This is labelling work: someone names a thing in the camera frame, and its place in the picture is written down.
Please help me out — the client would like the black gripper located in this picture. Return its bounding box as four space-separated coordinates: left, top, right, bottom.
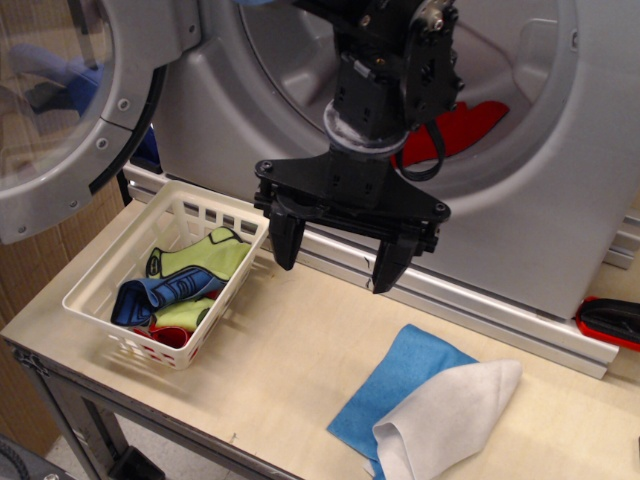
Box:
254 147 451 294

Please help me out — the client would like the red felt cloth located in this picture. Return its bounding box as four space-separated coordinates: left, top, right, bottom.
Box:
403 100 510 167

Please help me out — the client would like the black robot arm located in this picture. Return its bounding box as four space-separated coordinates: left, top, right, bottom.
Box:
254 1 463 294

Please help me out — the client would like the grey toy laundry machine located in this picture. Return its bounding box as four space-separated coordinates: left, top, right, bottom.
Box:
153 1 639 318

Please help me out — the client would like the grey round machine door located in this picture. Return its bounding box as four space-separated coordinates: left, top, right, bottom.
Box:
1 1 201 244

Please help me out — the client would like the lime green felt sock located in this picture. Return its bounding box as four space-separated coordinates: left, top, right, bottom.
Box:
145 227 251 280

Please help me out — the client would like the blue felt cloth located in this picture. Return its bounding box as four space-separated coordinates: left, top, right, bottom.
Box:
327 325 476 474

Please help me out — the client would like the white plastic basket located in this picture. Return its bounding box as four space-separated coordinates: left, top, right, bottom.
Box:
63 181 268 370

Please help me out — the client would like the lime green felt piece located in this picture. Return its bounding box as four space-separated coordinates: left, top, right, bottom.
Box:
154 297 215 333

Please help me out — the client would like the red felt piece in basket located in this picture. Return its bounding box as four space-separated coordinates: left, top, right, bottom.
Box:
132 325 192 349

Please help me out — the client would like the white felt cloth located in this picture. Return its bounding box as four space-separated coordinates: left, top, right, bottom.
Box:
373 359 523 479

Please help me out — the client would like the blue felt garment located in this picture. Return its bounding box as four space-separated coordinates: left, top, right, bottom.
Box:
110 266 227 327

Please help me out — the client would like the red and black tool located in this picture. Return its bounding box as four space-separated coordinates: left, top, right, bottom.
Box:
575 297 639 351

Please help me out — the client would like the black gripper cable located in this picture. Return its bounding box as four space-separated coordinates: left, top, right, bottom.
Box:
395 119 447 183

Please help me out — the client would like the aluminium extrusion rail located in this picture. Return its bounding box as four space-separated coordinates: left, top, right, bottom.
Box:
123 162 640 380

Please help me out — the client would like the grey metal table frame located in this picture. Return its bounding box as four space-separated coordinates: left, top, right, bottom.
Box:
4 339 166 480

